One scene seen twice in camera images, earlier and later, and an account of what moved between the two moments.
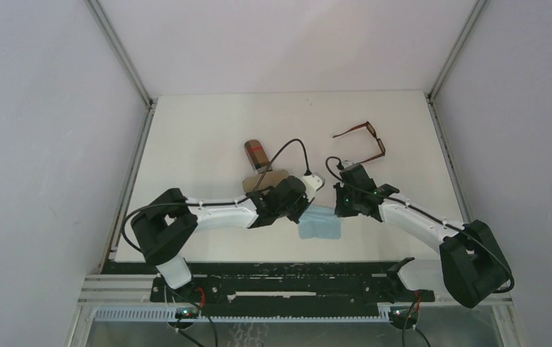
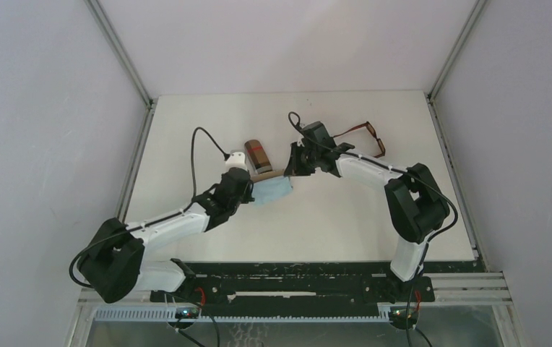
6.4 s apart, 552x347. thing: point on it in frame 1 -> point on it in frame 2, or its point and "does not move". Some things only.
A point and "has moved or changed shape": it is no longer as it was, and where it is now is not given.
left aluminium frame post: (135, 74) does not move
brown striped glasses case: (258, 155) does not move
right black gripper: (345, 204) -> (299, 160)
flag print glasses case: (269, 179) does not move
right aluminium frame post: (430, 95) does not move
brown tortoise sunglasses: (373, 132) does not move
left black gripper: (293, 206) -> (243, 186)
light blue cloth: (319, 221) has moved or changed shape
